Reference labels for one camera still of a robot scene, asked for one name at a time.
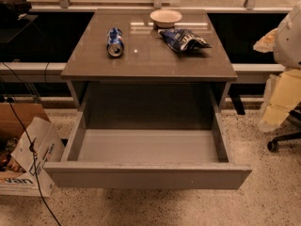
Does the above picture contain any blue pepsi can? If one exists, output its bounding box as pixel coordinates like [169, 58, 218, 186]
[107, 27, 124, 57]

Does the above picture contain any black bag on shelf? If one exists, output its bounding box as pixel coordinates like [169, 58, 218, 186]
[0, 0, 32, 22]

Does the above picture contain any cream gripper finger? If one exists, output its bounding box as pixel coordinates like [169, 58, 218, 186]
[253, 28, 277, 53]
[258, 69, 301, 132]

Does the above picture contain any white paper bowl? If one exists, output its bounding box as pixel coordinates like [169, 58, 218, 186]
[150, 9, 182, 28]

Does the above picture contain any cardboard box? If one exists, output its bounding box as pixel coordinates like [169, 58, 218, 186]
[0, 103, 64, 197]

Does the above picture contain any black cable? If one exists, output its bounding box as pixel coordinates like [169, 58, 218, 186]
[0, 61, 63, 226]

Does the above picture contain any black office chair base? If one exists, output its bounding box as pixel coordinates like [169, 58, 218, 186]
[266, 109, 301, 153]

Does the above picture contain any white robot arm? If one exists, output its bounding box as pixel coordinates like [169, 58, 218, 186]
[253, 2, 301, 132]

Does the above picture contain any grey cabinet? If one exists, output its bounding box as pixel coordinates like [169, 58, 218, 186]
[61, 8, 237, 104]

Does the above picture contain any blue chip bag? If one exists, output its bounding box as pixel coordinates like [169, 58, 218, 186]
[159, 28, 211, 53]

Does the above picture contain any open grey top drawer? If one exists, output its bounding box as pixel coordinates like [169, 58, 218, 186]
[45, 83, 251, 189]

